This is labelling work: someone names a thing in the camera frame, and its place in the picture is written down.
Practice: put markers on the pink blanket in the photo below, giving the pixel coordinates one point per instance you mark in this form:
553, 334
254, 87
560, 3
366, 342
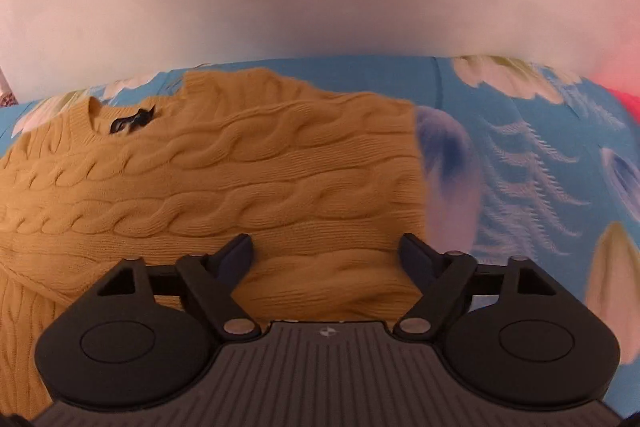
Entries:
625, 88

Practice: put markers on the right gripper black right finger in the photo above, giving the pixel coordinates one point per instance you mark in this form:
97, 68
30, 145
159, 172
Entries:
511, 333

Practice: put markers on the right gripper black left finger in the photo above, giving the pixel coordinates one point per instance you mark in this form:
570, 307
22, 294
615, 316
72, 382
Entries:
141, 335

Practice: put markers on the mustard cable-knit cardigan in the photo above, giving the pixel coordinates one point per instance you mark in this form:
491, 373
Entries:
324, 183

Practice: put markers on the blue floral bed sheet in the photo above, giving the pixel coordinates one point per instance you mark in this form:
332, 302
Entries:
516, 160

